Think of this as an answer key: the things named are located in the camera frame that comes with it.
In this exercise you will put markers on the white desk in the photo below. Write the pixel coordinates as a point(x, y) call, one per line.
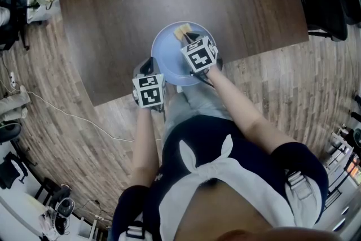
point(17, 214)

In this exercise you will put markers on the black wooden chair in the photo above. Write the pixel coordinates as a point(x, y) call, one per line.
point(46, 192)

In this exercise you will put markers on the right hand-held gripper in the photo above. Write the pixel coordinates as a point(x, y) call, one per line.
point(198, 57)

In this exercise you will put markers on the white power strip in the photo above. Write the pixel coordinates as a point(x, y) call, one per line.
point(12, 79)

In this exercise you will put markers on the grey black handheld device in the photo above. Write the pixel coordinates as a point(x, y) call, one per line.
point(64, 211)

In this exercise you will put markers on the person's left forearm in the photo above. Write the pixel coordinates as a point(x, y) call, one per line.
point(145, 149)

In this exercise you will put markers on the person's torso in navy top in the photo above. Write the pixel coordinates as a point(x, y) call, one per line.
point(203, 155)

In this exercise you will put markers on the person's white shoe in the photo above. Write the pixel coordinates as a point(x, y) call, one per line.
point(179, 89)

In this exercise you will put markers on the black stool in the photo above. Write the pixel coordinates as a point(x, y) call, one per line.
point(9, 132)

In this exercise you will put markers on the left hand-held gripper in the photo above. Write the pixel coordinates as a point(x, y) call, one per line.
point(149, 94)

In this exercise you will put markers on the metal shelf rack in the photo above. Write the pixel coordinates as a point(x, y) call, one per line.
point(338, 166)

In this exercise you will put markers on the person's right forearm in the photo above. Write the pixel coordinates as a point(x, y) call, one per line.
point(242, 115)

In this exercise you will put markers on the tan sponge piece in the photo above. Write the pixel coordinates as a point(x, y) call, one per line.
point(180, 31)

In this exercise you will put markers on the person's grey trousers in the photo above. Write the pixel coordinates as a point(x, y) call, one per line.
point(197, 101)

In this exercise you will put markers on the big blue plate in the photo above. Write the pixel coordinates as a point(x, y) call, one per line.
point(169, 48)

